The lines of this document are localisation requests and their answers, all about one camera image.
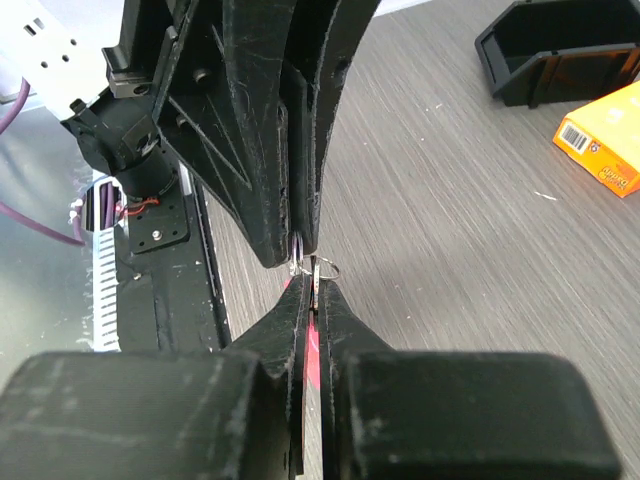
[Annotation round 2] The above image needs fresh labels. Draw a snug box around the pink strap keyring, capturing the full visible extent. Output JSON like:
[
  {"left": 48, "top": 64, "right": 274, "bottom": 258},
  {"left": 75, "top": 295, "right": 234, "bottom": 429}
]
[{"left": 289, "top": 232, "right": 341, "bottom": 390}]

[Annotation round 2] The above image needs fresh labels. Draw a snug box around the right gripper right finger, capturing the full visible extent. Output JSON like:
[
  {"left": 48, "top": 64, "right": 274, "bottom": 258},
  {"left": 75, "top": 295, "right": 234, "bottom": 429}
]
[{"left": 317, "top": 281, "right": 623, "bottom": 479}]

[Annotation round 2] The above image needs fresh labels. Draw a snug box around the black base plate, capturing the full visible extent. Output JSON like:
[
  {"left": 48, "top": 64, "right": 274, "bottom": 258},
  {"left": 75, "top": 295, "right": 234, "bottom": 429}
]
[{"left": 114, "top": 182, "right": 231, "bottom": 353}]

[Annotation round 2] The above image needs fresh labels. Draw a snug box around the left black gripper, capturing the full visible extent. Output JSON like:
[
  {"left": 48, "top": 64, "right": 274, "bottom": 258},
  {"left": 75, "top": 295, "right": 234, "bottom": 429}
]
[{"left": 63, "top": 1, "right": 295, "bottom": 268}]

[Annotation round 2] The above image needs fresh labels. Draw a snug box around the orange cardboard box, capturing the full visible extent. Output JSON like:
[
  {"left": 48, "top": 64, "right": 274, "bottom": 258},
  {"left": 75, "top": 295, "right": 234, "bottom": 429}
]
[{"left": 553, "top": 82, "right": 640, "bottom": 198}]

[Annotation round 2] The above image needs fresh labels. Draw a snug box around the white slotted cable duct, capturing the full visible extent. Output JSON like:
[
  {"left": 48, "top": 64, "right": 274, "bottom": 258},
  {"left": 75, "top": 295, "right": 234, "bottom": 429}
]
[{"left": 83, "top": 171, "right": 120, "bottom": 352}]

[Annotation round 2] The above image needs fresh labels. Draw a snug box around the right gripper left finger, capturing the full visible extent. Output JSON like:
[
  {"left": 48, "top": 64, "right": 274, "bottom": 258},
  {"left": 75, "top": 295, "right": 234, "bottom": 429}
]
[{"left": 1, "top": 276, "right": 312, "bottom": 479}]

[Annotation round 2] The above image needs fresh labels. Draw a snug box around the black plastic bin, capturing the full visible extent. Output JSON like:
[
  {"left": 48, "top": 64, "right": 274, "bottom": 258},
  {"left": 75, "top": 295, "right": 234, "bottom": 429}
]
[{"left": 475, "top": 0, "right": 639, "bottom": 108}]

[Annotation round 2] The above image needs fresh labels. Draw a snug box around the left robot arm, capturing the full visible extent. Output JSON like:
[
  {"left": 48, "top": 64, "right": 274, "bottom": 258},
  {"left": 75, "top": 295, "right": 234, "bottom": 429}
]
[{"left": 1, "top": 1, "right": 378, "bottom": 268}]

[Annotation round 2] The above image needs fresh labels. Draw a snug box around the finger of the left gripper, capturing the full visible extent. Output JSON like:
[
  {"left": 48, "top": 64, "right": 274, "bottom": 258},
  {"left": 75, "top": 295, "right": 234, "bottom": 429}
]
[{"left": 284, "top": 0, "right": 379, "bottom": 254}]

